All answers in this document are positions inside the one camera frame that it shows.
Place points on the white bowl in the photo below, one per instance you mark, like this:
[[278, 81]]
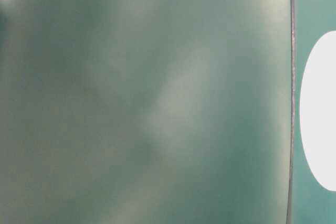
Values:
[[317, 111]]

